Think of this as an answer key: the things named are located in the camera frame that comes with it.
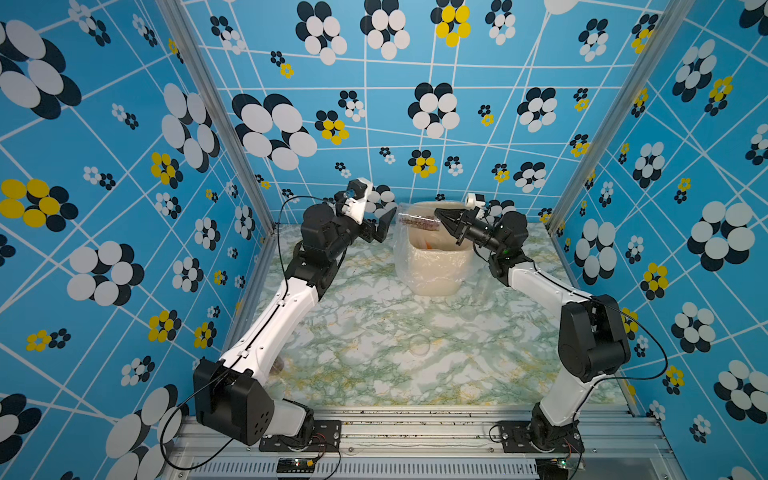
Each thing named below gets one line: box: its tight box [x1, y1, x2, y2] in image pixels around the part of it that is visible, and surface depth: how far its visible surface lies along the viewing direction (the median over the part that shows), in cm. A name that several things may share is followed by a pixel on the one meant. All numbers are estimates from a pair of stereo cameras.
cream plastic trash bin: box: [408, 201, 474, 296], surface depth 82 cm
